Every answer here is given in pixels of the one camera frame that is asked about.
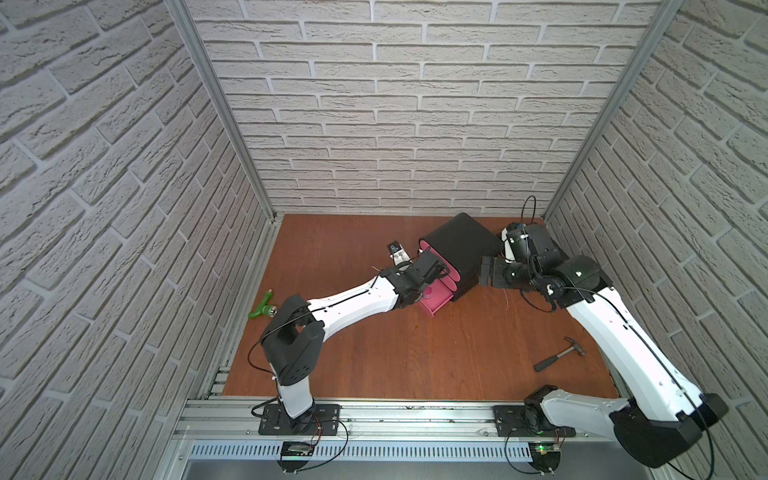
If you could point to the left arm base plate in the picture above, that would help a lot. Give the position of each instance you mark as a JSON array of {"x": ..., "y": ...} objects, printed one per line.
[{"x": 321, "y": 419}]

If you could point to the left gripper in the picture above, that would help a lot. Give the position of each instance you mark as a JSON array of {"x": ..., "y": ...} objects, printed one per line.
[{"x": 425, "y": 267}]

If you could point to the controller box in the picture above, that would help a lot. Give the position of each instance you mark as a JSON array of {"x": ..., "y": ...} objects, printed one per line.
[
  {"x": 544, "y": 457},
  {"x": 296, "y": 449}
]

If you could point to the black drawer cabinet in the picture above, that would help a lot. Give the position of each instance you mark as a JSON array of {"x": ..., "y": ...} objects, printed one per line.
[{"x": 463, "y": 241}]

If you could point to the left controller box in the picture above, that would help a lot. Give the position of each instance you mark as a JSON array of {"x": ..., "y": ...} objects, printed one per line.
[{"x": 296, "y": 449}]

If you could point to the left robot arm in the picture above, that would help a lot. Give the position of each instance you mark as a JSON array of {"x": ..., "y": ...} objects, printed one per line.
[{"x": 292, "y": 342}]

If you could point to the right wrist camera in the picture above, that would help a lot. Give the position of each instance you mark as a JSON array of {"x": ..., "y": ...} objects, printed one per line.
[{"x": 519, "y": 237}]

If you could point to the aluminium front rail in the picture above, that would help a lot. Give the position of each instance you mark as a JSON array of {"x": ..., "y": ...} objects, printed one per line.
[{"x": 238, "y": 418}]

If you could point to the green flashlight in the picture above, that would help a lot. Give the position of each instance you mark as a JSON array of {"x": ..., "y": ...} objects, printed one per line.
[{"x": 264, "y": 308}]

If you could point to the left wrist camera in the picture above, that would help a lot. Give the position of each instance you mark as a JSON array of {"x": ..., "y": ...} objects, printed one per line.
[{"x": 398, "y": 254}]

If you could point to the black handled hammer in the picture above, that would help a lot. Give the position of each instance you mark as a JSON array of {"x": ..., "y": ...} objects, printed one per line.
[{"x": 574, "y": 346}]

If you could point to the pink top drawer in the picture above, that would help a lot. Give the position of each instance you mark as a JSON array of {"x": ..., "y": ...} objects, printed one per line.
[{"x": 453, "y": 274}]

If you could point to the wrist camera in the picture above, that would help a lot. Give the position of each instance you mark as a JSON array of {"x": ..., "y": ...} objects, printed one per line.
[
  {"x": 398, "y": 254},
  {"x": 519, "y": 237}
]

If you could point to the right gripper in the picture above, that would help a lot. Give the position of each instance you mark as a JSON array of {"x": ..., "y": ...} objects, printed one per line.
[{"x": 498, "y": 265}]

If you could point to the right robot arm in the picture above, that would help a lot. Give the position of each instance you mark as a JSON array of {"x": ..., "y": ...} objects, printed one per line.
[{"x": 665, "y": 415}]

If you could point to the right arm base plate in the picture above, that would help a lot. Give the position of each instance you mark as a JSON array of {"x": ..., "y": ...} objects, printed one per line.
[{"x": 520, "y": 420}]

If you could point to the right controller box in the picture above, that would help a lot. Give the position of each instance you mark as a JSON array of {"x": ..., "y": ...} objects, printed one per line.
[{"x": 544, "y": 457}]

